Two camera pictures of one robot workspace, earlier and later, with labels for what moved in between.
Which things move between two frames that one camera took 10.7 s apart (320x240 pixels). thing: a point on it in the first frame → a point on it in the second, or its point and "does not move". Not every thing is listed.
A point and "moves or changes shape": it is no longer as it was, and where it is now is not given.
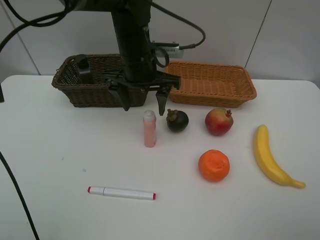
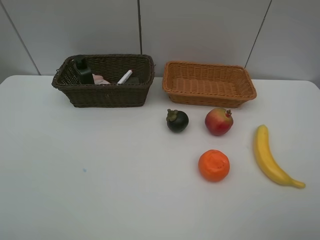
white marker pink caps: [122, 192] moves or changes shape
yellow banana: [266, 161] does not move
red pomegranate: [218, 122] does not move
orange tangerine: [213, 165] does not move
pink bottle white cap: [149, 120] → [99, 79]
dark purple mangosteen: [177, 120] does not move
